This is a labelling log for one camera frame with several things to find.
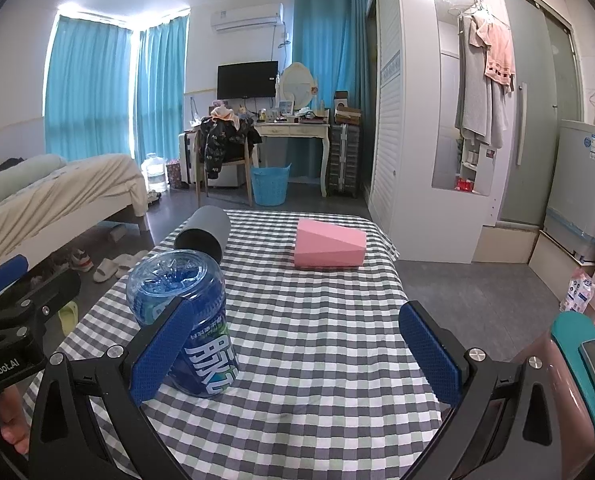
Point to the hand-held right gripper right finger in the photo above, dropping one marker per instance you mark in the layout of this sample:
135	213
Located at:
430	360

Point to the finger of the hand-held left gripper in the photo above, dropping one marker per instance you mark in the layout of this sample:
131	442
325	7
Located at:
5	271
52	290

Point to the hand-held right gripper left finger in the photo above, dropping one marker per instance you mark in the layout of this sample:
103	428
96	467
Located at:
157	355

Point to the upside-down blue plastic bottle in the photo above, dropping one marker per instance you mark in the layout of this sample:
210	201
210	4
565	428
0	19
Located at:
187	310

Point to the grey cup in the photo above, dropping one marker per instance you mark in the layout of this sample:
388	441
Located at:
205	232

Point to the person's left hand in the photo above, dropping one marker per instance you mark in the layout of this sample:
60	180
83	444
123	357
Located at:
12	425

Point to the green slipper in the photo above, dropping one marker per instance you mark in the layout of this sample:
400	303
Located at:
68	317

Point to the white sneaker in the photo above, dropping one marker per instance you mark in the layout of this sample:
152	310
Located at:
80	260

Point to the white slipper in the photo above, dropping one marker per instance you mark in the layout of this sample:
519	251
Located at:
127	260
105	271

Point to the white bed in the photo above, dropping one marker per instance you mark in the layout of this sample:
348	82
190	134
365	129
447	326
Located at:
52	220

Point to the grey slipper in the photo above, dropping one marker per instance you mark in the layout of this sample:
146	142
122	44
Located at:
116	232

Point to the pale green quilt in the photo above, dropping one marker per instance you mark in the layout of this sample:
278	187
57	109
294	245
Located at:
22	172

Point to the beige blanket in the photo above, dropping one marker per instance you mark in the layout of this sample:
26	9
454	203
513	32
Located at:
77	190

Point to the grey checked tablecloth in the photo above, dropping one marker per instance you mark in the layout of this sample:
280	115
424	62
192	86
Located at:
317	340

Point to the teal device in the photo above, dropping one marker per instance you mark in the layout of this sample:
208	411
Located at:
572	360

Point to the teal and pink appliance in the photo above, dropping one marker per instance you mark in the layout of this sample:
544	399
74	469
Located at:
562	440

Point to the clear water jug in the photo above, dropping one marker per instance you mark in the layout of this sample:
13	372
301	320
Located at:
156	172

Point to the white printed packet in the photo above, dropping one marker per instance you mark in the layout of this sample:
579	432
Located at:
577	292

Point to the patterned gift bag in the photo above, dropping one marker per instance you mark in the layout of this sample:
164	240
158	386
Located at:
176	174

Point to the white suitcase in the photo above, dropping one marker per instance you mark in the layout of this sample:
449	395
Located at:
187	157

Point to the wooden chair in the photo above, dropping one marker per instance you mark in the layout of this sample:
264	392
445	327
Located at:
227	167

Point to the blue curtain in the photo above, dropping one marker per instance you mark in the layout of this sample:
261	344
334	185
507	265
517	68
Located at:
327	40
87	85
160	90

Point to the blue laundry basket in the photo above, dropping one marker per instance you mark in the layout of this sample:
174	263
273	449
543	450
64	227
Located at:
270	185

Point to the dark ribbed suitcase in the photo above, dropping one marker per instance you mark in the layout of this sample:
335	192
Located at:
344	160

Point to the dark patterned jacket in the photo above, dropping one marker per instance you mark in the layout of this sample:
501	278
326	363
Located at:
222	142

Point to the small white fridge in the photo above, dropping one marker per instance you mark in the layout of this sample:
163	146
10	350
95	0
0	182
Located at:
577	190

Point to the tall wardrobe mirror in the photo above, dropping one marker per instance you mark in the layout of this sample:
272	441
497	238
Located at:
447	110

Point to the white wardrobe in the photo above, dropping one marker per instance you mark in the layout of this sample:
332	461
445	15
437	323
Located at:
407	110

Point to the cream dressing table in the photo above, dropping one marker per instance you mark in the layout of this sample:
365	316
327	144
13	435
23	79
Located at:
292	130

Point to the cardboard box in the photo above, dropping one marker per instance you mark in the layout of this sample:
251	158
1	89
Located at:
347	110

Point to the grey hanging towel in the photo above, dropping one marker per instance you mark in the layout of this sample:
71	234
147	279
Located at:
477	95

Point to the frosted glass door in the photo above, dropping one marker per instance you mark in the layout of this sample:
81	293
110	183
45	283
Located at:
542	110

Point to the black television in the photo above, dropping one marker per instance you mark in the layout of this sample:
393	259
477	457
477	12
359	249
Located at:
247	80

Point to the oval white mirror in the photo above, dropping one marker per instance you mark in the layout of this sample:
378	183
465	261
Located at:
296	85

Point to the pink hanging towel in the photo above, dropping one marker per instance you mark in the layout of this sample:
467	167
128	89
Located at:
500	57

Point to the white air conditioner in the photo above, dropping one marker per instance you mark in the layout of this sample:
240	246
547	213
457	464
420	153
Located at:
247	17

